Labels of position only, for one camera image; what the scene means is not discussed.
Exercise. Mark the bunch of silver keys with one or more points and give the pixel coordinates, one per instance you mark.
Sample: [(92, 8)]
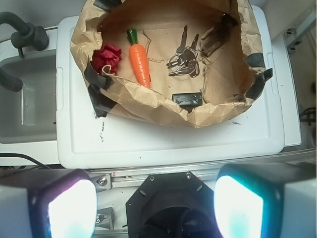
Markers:
[(185, 60)]

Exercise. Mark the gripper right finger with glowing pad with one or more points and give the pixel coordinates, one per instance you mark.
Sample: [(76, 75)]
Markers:
[(266, 200)]

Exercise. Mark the aluminium frame rail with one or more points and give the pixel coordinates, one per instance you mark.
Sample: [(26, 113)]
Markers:
[(106, 179)]

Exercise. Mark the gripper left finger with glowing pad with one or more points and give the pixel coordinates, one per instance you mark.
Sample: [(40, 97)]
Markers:
[(47, 203)]

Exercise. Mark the white plastic bin lid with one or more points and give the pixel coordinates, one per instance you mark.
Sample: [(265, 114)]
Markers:
[(89, 142)]

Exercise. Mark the brown paper bag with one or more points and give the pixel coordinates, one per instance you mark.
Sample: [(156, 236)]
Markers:
[(230, 79)]

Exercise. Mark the white sink basin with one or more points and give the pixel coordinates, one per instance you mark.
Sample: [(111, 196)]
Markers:
[(29, 115)]

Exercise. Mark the small black rectangular box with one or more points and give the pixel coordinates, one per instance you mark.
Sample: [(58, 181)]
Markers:
[(188, 99)]

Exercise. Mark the dark brown wood chip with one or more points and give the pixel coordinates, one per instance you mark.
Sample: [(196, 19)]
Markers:
[(218, 35)]

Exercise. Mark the orange toy carrot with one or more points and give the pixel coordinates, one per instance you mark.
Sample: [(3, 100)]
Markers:
[(138, 59)]

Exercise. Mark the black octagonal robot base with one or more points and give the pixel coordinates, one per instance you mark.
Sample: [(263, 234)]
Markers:
[(174, 205)]

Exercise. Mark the black faucet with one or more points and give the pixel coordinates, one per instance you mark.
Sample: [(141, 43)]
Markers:
[(26, 34)]

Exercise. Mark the crumpled red paper ball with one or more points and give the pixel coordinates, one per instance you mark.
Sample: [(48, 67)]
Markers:
[(108, 54)]

